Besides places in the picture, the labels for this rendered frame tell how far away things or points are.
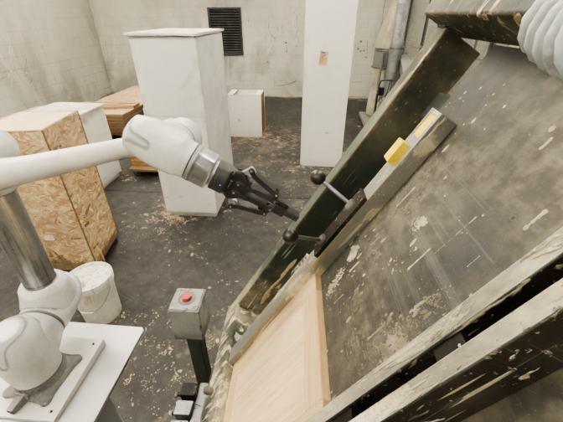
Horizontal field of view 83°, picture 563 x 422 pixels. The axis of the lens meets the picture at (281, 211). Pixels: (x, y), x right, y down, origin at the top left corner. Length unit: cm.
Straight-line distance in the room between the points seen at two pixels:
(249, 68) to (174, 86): 593
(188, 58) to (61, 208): 152
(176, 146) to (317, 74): 368
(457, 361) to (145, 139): 66
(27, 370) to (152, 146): 89
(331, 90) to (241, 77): 489
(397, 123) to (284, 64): 791
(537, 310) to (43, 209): 281
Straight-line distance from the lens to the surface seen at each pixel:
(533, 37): 32
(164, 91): 313
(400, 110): 92
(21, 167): 93
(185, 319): 134
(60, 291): 142
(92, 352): 151
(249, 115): 575
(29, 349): 134
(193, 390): 131
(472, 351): 37
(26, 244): 130
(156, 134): 75
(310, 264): 83
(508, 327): 36
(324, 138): 453
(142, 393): 228
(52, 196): 278
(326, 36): 429
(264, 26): 876
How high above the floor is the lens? 188
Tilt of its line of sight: 32 degrees down
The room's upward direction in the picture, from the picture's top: straight up
